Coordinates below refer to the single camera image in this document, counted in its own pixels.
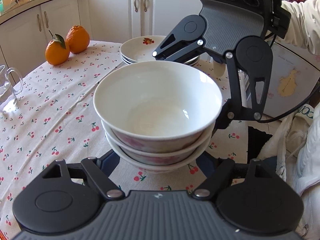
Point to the white kitchen cabinets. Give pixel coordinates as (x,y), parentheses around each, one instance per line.
(27,29)

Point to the glass water mug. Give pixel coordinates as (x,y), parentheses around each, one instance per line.
(8,92)

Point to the white floral bowl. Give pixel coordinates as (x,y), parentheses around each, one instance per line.
(162,149)
(155,164)

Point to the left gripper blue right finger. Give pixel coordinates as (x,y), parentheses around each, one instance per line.
(215,167)

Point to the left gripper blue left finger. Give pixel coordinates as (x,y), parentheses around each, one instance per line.
(102,166)

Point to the fruit plate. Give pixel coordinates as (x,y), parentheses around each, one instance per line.
(138,47)
(143,59)
(191,62)

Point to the bumpy orange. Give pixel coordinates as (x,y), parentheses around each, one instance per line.
(78,39)

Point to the orange with leaf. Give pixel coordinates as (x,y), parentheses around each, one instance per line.
(57,51)

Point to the cherry print tablecloth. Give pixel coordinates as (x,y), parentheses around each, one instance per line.
(55,118)

